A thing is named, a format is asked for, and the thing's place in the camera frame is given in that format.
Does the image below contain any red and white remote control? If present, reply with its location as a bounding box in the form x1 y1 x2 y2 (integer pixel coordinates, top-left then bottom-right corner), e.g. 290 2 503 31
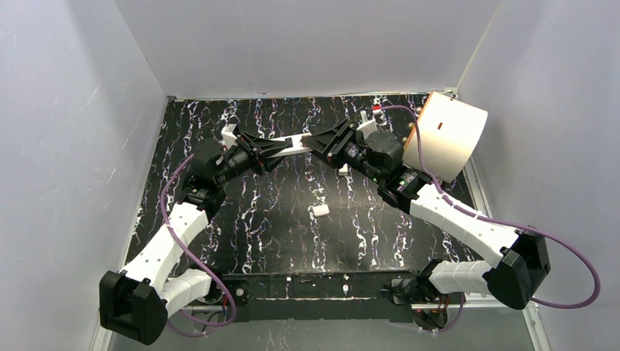
270 133 311 158

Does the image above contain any small white battery cover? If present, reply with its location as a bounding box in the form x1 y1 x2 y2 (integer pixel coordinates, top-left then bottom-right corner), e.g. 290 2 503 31
311 205 330 217

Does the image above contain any long white remote control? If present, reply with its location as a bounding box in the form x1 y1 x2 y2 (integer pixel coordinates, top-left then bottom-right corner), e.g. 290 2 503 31
339 165 349 176

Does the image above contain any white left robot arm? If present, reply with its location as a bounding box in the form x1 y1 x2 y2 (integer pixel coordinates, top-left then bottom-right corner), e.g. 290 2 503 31
99 132 304 345

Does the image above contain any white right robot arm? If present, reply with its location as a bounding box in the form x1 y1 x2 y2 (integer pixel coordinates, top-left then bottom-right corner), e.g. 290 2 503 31
301 120 551 310

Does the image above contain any white round stool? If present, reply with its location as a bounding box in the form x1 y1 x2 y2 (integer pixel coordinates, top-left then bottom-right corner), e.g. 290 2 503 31
403 92 488 182

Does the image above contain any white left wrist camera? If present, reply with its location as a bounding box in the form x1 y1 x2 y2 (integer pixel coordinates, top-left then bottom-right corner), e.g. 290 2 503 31
221 124 240 150

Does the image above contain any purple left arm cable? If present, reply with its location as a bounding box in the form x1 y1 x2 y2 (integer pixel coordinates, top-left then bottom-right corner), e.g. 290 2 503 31
161 154 238 339

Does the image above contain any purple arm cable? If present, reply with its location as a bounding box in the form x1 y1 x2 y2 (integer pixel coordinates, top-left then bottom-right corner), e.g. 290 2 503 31
379 104 602 335
161 154 238 339

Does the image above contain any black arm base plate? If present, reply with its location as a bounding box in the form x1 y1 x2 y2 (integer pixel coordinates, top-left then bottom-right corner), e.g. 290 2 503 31
200 271 466 325

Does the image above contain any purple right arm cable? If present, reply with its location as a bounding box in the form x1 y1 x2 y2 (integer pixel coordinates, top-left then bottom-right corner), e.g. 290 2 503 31
379 104 602 335

